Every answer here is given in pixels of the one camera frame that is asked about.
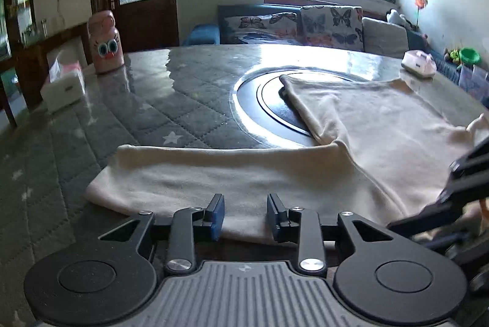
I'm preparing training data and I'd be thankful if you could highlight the dark wooden display cabinet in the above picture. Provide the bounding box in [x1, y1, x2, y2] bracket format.
[0, 0, 52, 125]

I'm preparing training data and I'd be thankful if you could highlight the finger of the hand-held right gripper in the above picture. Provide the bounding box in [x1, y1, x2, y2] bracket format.
[388, 138, 489, 240]

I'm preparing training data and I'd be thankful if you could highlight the white plush toy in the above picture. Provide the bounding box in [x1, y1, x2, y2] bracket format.
[387, 9, 415, 31]

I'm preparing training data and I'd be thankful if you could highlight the long butterfly print cushion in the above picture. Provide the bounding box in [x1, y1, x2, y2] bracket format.
[223, 11, 302, 45]

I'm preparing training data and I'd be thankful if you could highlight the square butterfly print cushion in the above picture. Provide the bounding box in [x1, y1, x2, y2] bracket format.
[300, 5, 364, 49]

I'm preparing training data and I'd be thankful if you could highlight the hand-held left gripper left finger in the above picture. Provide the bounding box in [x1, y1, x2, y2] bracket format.
[98, 194, 226, 276]

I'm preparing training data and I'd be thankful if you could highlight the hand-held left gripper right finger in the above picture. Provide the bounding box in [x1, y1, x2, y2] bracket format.
[266, 193, 400, 277]

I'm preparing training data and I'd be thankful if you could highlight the pink owl-face bottle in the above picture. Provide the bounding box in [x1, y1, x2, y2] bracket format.
[87, 9, 125, 75]

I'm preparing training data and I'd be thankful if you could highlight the white plastic-wrapped box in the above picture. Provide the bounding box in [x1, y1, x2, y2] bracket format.
[400, 49, 437, 79]

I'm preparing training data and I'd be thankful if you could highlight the white tissue box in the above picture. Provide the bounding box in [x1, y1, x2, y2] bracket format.
[40, 39, 87, 114]

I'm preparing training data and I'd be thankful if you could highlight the beige cushion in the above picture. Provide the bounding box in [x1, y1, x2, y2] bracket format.
[361, 17, 409, 58]

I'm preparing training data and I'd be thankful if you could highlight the cream long-sleeved shirt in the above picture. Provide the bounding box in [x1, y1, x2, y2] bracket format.
[85, 74, 489, 244]

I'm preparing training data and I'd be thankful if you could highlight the green plastic bowl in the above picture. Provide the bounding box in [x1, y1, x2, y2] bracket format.
[459, 48, 483, 65]

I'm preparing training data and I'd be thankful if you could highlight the clear plastic storage box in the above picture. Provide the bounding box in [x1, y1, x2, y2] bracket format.
[458, 65, 489, 104]

